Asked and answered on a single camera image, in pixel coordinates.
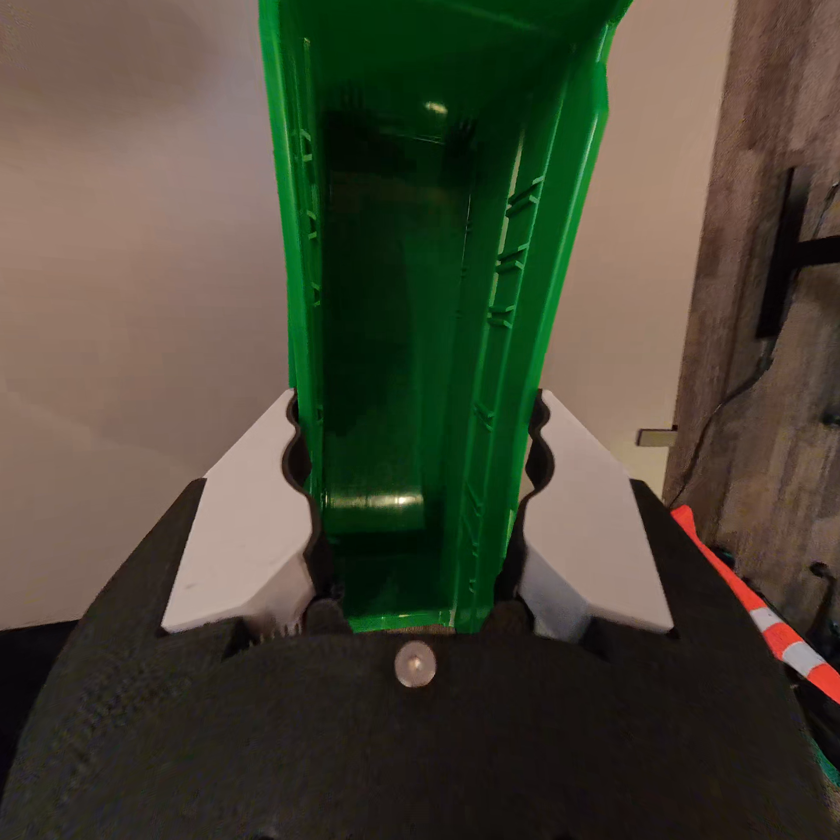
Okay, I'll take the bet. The green plastic bin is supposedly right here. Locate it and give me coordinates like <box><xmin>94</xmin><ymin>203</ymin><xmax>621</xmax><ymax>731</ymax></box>
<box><xmin>258</xmin><ymin>0</ymin><xmax>634</xmax><ymax>634</ymax></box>

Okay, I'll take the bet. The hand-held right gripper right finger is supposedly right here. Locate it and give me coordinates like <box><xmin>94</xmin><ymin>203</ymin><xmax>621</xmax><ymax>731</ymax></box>
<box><xmin>515</xmin><ymin>388</ymin><xmax>677</xmax><ymax>644</ymax></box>

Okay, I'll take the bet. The thin black cable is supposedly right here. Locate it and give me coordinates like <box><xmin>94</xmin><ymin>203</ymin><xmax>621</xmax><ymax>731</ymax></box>
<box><xmin>663</xmin><ymin>338</ymin><xmax>777</xmax><ymax>509</ymax></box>

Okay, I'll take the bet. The orange white striped strap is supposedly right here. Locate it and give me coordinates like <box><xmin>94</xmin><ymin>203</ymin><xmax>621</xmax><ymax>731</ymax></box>
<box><xmin>669</xmin><ymin>504</ymin><xmax>840</xmax><ymax>706</ymax></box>

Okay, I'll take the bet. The black metal desk foot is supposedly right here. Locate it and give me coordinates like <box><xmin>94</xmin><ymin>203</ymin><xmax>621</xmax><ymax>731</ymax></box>
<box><xmin>755</xmin><ymin>167</ymin><xmax>840</xmax><ymax>339</ymax></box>

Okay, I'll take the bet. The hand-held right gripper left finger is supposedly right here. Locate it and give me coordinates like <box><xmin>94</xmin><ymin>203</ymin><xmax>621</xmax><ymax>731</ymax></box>
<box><xmin>161</xmin><ymin>388</ymin><xmax>322</xmax><ymax>634</ymax></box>

